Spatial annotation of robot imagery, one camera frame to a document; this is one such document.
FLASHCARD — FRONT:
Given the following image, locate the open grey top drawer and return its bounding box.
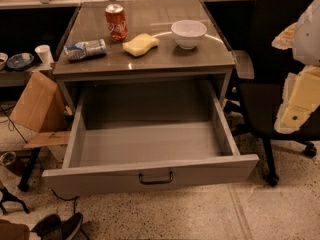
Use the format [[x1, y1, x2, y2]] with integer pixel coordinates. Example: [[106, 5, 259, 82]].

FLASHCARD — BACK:
[[43, 80, 258, 198]]

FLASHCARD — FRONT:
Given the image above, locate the black stand leg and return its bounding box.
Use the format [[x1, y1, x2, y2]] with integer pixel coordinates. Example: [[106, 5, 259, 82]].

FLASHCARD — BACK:
[[0, 181, 29, 215]]

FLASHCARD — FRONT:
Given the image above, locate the dark cup on floor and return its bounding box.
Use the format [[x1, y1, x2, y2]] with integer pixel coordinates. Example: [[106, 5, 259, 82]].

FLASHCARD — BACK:
[[0, 152, 25, 176]]

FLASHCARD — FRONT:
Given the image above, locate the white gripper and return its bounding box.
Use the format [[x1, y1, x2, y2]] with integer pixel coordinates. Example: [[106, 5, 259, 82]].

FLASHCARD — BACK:
[[274, 0, 320, 134]]

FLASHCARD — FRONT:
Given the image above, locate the grey drawer cabinet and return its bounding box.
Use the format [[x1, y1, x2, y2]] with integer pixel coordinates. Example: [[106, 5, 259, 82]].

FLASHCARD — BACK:
[[54, 0, 234, 100]]

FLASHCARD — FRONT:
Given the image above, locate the brown cardboard box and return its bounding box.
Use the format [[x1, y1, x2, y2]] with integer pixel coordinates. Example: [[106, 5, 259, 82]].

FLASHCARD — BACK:
[[10, 71, 70, 149]]

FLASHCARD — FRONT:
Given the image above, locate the black office chair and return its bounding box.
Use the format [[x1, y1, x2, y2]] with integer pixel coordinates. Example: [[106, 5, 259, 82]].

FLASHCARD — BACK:
[[235, 0, 320, 186]]

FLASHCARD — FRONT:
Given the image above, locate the red soda can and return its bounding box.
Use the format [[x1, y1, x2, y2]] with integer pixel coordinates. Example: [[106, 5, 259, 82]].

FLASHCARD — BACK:
[[105, 4, 128, 41]]

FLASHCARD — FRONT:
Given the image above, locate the black drawer handle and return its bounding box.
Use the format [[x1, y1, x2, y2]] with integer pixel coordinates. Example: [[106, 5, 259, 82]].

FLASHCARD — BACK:
[[138, 172, 173, 185]]

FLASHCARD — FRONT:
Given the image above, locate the dark round plate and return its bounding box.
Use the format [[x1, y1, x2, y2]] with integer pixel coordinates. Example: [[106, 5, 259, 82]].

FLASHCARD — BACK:
[[6, 53, 34, 71]]

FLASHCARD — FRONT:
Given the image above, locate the black shoe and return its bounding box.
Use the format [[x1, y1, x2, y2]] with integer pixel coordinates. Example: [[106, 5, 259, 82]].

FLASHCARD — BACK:
[[31, 212, 83, 240]]

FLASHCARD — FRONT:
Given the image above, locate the crumpled blue chip bag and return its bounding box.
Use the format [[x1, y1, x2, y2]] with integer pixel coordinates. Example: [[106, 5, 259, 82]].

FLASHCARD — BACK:
[[64, 39, 106, 61]]

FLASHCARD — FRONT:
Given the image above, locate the yellow sponge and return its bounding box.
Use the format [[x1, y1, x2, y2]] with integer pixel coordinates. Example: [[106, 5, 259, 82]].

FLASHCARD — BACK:
[[122, 33, 160, 57]]

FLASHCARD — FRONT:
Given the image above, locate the white bowl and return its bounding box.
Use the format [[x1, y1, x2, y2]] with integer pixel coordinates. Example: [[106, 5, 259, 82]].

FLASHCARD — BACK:
[[171, 20, 207, 50]]

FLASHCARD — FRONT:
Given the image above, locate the white paper cup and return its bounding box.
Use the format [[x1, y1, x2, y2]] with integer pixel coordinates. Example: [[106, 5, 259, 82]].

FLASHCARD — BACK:
[[35, 45, 54, 65]]

